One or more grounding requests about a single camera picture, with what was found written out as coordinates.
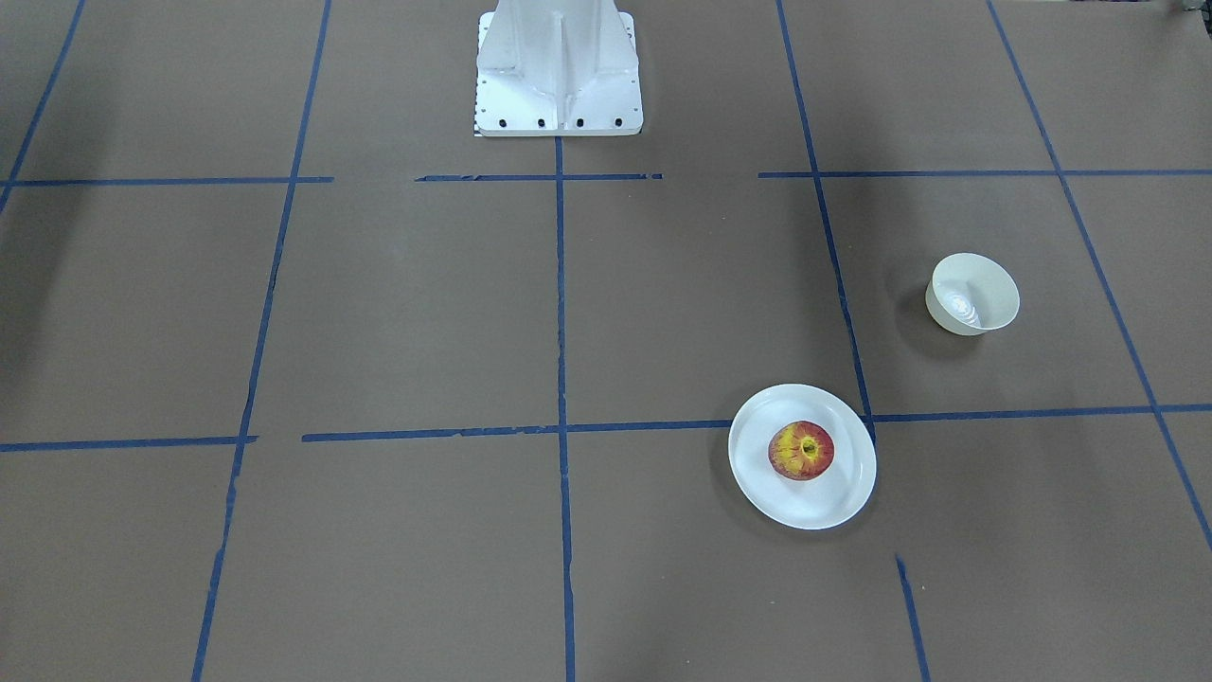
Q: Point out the red yellow apple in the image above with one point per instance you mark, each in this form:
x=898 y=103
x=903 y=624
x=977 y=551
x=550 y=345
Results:
x=801 y=451

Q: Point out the white round plate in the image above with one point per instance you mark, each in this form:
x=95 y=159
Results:
x=827 y=502

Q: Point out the white bowl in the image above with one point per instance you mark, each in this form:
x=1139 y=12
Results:
x=969 y=294

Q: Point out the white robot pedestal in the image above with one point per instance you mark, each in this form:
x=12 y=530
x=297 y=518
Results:
x=557 y=68

